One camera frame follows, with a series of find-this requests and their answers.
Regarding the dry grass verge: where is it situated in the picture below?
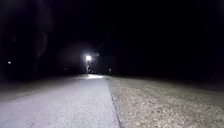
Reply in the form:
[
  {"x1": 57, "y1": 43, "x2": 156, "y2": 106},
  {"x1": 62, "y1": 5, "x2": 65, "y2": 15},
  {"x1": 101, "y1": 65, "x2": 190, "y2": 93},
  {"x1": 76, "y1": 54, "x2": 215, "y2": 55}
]
[{"x1": 105, "y1": 75, "x2": 224, "y2": 128}]

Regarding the street lamp on pole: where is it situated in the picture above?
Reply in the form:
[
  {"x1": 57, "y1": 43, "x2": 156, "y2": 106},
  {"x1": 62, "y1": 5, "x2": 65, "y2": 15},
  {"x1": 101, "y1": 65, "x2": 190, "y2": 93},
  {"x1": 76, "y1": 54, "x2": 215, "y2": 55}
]
[{"x1": 85, "y1": 54, "x2": 93, "y2": 76}]

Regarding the grey asphalt path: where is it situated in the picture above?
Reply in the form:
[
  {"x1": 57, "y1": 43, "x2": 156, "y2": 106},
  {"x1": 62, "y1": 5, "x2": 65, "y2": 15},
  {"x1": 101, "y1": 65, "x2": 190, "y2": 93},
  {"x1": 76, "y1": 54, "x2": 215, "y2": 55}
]
[{"x1": 0, "y1": 74, "x2": 121, "y2": 128}]

